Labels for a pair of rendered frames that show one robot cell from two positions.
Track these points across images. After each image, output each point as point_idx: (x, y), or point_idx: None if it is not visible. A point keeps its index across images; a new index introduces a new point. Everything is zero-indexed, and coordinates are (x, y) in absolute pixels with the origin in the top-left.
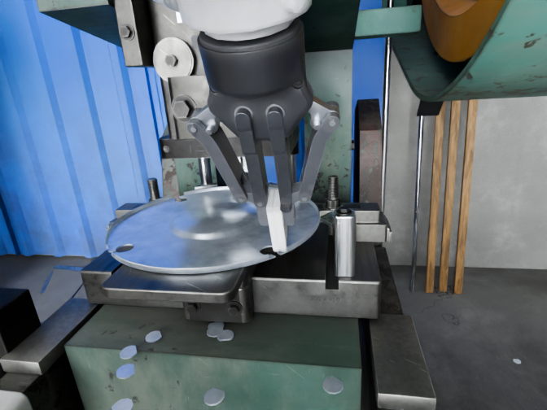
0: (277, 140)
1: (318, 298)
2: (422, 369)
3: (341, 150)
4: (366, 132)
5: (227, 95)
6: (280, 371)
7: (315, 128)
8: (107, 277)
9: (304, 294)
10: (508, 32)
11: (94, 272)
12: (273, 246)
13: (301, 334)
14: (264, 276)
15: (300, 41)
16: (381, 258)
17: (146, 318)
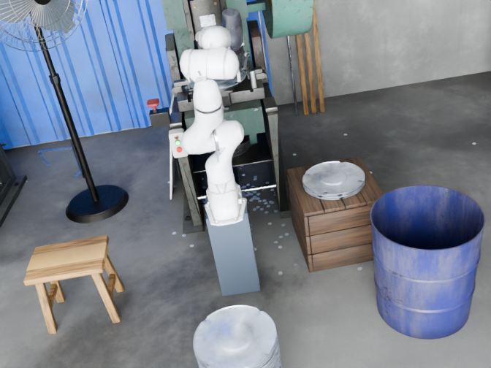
0: (239, 59)
1: (248, 96)
2: (275, 104)
3: (246, 47)
4: (254, 37)
5: None
6: (242, 112)
7: (245, 56)
8: (185, 101)
9: (245, 95)
10: (275, 34)
11: (181, 101)
12: (237, 80)
13: (245, 104)
14: (233, 92)
15: (242, 45)
16: (266, 85)
17: None
